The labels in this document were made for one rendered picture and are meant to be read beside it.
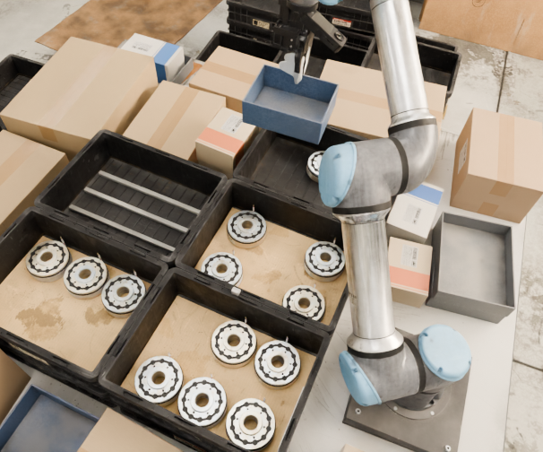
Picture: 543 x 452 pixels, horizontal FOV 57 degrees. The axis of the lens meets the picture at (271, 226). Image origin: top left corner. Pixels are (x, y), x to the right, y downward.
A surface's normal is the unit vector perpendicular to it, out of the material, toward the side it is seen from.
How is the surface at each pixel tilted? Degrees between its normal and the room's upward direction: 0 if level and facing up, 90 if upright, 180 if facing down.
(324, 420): 0
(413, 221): 0
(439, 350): 10
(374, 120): 0
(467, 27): 72
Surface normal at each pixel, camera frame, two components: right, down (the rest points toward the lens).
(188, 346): 0.05, -0.57
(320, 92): -0.34, 0.77
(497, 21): -0.32, 0.55
